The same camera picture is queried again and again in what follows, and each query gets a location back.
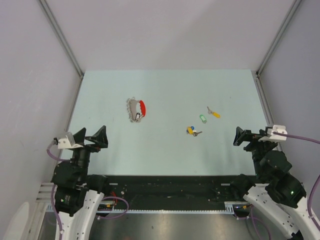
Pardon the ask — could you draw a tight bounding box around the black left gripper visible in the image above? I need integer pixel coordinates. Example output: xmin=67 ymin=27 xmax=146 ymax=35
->
xmin=71 ymin=124 xmax=108 ymax=182

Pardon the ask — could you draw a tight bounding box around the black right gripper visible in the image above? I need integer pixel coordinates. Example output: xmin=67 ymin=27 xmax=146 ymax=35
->
xmin=232 ymin=126 xmax=277 ymax=179

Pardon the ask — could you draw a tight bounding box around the red-handled metal keyring holder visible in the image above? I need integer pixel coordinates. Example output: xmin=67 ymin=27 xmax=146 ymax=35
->
xmin=126 ymin=97 xmax=147 ymax=123

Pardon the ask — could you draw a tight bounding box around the black tag with silver key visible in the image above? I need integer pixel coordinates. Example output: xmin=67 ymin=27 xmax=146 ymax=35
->
xmin=134 ymin=112 xmax=144 ymax=123

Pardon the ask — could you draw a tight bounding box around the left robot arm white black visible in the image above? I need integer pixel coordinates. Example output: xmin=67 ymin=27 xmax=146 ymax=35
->
xmin=46 ymin=125 xmax=111 ymax=240

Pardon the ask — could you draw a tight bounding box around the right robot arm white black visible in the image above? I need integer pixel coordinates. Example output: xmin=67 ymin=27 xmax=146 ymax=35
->
xmin=230 ymin=125 xmax=320 ymax=240

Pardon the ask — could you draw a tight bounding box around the green key tag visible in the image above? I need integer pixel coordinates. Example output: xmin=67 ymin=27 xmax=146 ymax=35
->
xmin=199 ymin=114 xmax=207 ymax=124

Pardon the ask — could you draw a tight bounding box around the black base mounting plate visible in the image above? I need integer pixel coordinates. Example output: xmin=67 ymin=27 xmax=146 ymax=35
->
xmin=108 ymin=175 xmax=243 ymax=201

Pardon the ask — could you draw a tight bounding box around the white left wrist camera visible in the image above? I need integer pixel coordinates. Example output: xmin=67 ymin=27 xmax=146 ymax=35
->
xmin=53 ymin=132 xmax=79 ymax=150

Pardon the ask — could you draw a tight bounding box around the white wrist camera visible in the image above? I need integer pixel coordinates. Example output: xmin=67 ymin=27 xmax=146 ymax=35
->
xmin=265 ymin=124 xmax=288 ymax=142
xmin=53 ymin=132 xmax=79 ymax=150

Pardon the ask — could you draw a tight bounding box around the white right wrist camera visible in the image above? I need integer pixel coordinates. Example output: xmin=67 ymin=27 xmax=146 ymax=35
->
xmin=265 ymin=124 xmax=288 ymax=142

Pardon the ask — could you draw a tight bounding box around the aluminium rail right side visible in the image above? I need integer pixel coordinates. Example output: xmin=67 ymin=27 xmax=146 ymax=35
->
xmin=252 ymin=71 xmax=274 ymax=126

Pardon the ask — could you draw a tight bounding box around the grey slotted cable duct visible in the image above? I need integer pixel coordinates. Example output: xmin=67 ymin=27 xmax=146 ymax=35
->
xmin=46 ymin=201 xmax=251 ymax=215

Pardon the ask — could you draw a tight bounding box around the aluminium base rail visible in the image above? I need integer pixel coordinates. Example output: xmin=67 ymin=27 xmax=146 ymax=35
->
xmin=36 ymin=182 xmax=54 ymax=203

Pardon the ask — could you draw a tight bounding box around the aluminium corner post left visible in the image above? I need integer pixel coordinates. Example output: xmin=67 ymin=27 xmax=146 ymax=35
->
xmin=36 ymin=0 xmax=85 ymax=80

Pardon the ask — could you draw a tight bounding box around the aluminium corner post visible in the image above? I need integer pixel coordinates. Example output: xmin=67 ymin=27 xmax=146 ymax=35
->
xmin=36 ymin=0 xmax=85 ymax=80
xmin=255 ymin=0 xmax=304 ymax=77

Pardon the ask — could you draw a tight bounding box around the aluminium corner post right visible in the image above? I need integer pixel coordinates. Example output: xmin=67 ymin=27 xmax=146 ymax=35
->
xmin=255 ymin=0 xmax=304 ymax=77

